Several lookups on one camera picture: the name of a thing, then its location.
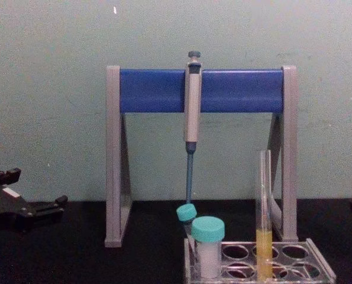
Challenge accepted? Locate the grey stand with blue bar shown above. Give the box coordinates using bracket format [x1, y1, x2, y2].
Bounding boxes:
[104, 65, 299, 249]

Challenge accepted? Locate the clear plastic tube rack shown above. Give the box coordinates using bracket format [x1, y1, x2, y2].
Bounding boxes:
[183, 237, 337, 284]

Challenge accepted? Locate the grey pipette with blue tip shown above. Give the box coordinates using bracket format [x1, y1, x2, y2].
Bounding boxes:
[183, 50, 203, 208]

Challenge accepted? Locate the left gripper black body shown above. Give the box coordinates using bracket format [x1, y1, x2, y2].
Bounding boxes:
[0, 183, 37, 234]

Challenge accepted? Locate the large white tube teal cap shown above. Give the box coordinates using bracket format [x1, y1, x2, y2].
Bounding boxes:
[190, 215, 226, 280]

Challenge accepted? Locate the glass test tube yellow liquid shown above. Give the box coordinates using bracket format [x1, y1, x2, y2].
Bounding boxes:
[255, 149, 274, 281]

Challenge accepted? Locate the black table cloth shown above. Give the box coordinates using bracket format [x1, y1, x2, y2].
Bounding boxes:
[0, 199, 352, 284]

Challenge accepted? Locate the pale green wall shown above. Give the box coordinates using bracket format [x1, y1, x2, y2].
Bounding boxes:
[0, 0, 352, 204]

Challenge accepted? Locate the small tube with teal cap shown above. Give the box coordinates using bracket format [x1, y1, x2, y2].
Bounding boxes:
[175, 203, 198, 237]

